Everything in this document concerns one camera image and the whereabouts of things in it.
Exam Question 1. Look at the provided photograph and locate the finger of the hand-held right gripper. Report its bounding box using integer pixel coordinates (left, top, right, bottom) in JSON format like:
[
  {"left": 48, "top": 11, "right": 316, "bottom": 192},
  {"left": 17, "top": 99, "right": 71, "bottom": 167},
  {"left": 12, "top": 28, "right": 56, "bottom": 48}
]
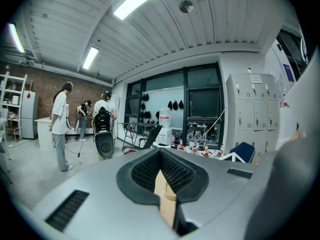
[{"left": 246, "top": 130, "right": 320, "bottom": 240}]

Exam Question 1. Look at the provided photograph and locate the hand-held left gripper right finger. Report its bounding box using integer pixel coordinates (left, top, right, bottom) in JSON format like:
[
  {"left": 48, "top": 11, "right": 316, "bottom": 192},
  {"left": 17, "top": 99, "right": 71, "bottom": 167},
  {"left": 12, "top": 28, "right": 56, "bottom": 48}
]
[{"left": 160, "top": 147, "right": 258, "bottom": 240}]

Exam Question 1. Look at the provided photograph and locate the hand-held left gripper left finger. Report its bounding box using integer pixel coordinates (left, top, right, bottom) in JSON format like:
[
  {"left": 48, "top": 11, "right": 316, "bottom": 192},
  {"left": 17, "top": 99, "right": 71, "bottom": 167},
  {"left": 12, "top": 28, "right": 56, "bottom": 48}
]
[{"left": 31, "top": 147, "right": 180, "bottom": 240}]

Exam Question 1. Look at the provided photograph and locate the blue chair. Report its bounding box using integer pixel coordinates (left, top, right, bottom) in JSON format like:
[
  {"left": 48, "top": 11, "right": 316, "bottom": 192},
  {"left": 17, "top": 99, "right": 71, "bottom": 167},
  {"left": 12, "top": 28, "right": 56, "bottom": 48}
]
[{"left": 229, "top": 141, "right": 257, "bottom": 164}]

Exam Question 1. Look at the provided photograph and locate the group of red-capped clear bottles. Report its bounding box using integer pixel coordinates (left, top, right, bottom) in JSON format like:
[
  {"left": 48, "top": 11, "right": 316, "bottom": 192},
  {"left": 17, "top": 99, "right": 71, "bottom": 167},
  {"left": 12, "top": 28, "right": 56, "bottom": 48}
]
[{"left": 172, "top": 140, "right": 226, "bottom": 159}]

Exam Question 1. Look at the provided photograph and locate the brown cardboard box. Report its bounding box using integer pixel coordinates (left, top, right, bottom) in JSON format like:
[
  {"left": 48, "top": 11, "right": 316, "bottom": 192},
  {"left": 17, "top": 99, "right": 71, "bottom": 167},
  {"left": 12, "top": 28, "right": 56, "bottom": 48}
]
[{"left": 153, "top": 170, "right": 177, "bottom": 229}]

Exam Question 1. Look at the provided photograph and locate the white cabinet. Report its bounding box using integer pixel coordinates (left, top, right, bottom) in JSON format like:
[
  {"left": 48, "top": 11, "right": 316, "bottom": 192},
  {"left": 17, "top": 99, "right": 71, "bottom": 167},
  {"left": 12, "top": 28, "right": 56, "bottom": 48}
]
[{"left": 276, "top": 106, "right": 300, "bottom": 150}]

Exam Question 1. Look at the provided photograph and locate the white water dispenser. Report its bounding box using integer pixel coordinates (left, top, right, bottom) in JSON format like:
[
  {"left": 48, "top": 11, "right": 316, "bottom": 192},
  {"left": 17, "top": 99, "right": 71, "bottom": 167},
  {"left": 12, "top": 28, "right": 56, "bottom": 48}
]
[{"left": 156, "top": 126, "right": 174, "bottom": 150}]

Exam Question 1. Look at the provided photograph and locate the metal drying rack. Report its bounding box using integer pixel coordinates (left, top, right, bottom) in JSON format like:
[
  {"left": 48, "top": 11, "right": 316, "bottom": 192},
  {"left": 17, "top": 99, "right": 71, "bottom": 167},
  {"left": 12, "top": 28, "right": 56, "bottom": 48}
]
[{"left": 117, "top": 113, "right": 161, "bottom": 150}]

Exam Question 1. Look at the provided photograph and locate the black office chair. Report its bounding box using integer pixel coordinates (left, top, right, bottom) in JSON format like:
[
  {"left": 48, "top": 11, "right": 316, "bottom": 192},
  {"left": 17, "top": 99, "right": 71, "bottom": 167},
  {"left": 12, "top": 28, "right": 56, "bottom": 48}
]
[{"left": 121, "top": 125, "right": 164, "bottom": 155}]

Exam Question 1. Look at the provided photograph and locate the grey metal locker cabinet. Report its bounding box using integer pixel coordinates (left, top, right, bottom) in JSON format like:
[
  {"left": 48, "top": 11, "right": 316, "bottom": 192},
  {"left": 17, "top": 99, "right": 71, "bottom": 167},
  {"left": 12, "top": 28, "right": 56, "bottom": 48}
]
[{"left": 225, "top": 72, "right": 281, "bottom": 160}]

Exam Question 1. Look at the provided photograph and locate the white desk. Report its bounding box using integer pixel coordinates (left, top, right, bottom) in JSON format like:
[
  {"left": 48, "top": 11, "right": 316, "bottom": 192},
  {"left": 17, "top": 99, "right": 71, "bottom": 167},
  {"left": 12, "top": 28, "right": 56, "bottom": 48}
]
[{"left": 34, "top": 117, "right": 55, "bottom": 153}]

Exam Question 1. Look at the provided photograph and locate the black framed window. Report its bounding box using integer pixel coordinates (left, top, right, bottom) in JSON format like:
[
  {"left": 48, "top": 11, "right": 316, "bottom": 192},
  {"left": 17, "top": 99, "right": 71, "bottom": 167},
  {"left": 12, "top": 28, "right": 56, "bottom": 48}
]
[{"left": 123, "top": 62, "right": 225, "bottom": 151}]

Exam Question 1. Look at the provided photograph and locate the large clear water bottle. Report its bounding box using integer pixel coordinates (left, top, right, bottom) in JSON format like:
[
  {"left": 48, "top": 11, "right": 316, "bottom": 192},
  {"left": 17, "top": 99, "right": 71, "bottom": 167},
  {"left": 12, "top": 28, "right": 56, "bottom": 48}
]
[{"left": 158, "top": 108, "right": 172, "bottom": 129}]

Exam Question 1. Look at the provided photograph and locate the row of black hanging bags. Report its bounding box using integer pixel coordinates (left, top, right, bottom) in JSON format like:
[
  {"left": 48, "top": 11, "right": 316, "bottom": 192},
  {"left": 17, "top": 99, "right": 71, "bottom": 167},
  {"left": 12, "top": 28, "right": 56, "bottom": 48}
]
[{"left": 140, "top": 93, "right": 185, "bottom": 125}]

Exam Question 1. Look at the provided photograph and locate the grey refrigerator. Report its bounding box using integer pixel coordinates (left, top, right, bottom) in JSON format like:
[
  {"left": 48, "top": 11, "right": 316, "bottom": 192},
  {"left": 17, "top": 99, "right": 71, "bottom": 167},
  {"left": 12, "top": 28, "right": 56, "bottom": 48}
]
[{"left": 20, "top": 90, "right": 40, "bottom": 140}]

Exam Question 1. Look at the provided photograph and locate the white paper notice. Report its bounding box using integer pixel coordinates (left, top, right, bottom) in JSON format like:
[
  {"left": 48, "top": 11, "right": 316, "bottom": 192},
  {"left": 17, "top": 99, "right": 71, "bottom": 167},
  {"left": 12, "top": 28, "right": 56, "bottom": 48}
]
[{"left": 249, "top": 73, "right": 263, "bottom": 85}]

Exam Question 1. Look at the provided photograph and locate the white open shelf unit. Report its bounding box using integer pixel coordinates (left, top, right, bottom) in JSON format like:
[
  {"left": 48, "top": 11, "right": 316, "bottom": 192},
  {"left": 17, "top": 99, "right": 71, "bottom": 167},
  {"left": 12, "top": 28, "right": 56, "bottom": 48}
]
[{"left": 0, "top": 71, "right": 29, "bottom": 143}]

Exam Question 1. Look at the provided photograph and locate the long ceiling light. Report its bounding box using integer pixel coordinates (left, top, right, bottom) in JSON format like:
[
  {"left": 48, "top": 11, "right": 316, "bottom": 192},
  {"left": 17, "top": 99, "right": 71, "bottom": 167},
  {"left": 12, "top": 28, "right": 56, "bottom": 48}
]
[
  {"left": 113, "top": 0, "right": 181, "bottom": 21},
  {"left": 8, "top": 22, "right": 26, "bottom": 55},
  {"left": 82, "top": 46, "right": 100, "bottom": 71}
]

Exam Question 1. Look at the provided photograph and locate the round ceiling fixture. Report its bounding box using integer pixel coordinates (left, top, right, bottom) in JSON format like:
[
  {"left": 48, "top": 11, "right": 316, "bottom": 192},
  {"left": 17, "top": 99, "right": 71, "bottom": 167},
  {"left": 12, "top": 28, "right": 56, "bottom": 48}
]
[{"left": 178, "top": 0, "right": 195, "bottom": 14}]

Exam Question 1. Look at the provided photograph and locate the black floor cable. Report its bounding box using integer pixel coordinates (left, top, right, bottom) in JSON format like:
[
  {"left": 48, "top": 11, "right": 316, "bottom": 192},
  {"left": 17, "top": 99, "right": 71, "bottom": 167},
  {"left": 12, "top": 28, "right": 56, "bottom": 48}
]
[{"left": 64, "top": 133, "right": 97, "bottom": 159}]

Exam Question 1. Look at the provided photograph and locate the white cable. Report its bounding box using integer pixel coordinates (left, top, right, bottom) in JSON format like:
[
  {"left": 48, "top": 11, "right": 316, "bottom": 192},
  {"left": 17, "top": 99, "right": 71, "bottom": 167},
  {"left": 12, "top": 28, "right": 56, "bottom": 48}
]
[{"left": 194, "top": 105, "right": 230, "bottom": 145}]

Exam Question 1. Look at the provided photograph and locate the blue wall poster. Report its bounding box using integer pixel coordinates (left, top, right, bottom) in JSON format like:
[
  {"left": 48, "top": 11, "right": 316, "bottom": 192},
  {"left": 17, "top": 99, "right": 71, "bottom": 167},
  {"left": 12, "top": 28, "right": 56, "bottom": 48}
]
[{"left": 282, "top": 63, "right": 294, "bottom": 81}]

